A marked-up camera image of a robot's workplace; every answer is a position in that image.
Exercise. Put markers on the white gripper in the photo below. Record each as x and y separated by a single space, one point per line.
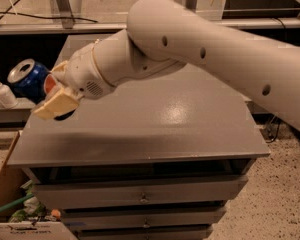
81 71

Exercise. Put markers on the blue pepsi can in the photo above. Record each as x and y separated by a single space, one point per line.
32 80

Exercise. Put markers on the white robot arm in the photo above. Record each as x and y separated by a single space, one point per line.
160 37

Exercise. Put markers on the white pump bottle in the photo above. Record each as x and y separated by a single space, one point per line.
7 98

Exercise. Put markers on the cardboard box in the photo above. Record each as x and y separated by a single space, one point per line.
11 178

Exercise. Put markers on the grey drawer cabinet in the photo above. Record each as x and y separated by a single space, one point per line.
156 160

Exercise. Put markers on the white printed box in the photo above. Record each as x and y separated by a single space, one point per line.
37 231

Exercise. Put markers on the metal rail frame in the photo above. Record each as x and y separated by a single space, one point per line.
83 16

